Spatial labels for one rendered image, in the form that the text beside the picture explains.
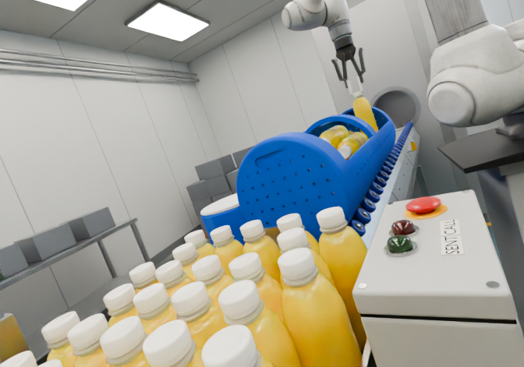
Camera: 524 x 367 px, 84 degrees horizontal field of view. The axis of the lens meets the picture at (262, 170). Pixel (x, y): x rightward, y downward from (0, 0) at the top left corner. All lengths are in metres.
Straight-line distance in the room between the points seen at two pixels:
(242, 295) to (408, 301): 0.14
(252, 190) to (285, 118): 5.38
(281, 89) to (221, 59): 1.47
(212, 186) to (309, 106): 2.57
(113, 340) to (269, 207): 0.45
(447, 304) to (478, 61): 0.63
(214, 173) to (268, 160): 3.86
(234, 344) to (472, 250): 0.20
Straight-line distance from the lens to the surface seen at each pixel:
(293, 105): 6.00
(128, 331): 0.35
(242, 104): 6.40
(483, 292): 0.24
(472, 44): 0.81
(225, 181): 4.44
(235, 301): 0.30
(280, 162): 0.65
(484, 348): 0.27
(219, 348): 0.25
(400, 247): 0.29
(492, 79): 0.79
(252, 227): 0.50
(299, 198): 0.65
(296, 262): 0.32
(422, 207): 0.36
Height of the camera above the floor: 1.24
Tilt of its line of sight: 6 degrees down
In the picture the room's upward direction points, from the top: 20 degrees counter-clockwise
